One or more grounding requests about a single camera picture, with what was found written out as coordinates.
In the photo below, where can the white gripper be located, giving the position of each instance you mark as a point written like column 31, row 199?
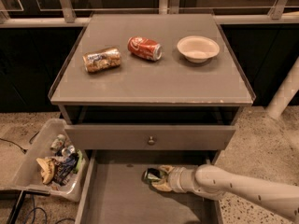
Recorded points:
column 175, row 178

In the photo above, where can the green soda can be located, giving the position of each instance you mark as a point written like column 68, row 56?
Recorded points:
column 153, row 176

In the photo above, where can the grey top drawer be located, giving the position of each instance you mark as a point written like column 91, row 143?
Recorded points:
column 135, row 137

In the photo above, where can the clear plastic bin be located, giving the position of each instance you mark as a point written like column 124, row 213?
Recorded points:
column 28, row 177

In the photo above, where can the grey open middle drawer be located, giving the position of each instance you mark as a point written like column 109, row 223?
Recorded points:
column 114, row 191

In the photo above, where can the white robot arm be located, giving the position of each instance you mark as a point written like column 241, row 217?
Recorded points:
column 260, row 166

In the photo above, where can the grey cabinet counter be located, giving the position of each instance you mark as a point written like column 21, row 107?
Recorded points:
column 170, row 81

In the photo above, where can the gold patterned can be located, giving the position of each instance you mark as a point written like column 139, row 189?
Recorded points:
column 102, row 59

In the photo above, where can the round metal drawer knob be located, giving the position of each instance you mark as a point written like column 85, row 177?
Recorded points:
column 151, row 141

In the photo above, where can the metal window railing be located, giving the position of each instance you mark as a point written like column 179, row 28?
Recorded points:
column 63, row 13

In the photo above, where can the dark snack packet in bin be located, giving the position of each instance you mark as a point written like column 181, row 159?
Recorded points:
column 63, row 168

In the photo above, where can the yellow crumpled bag in bin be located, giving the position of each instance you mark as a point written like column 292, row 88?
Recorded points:
column 47, row 169

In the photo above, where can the white paper bowl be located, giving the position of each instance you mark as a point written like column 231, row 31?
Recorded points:
column 198, row 49

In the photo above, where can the red cola can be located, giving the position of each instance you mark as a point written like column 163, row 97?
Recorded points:
column 145, row 48

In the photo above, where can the can in plastic bin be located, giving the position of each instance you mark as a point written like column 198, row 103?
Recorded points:
column 58, row 143

